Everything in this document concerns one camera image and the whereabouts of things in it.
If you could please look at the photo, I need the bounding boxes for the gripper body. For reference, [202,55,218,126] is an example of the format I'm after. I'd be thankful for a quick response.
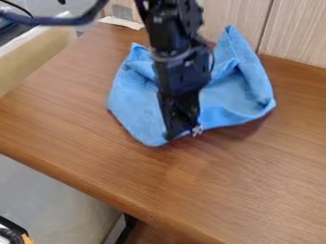
[150,44,214,141]

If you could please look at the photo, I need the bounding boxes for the blue cloth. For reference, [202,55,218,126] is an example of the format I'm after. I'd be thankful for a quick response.
[105,24,278,149]

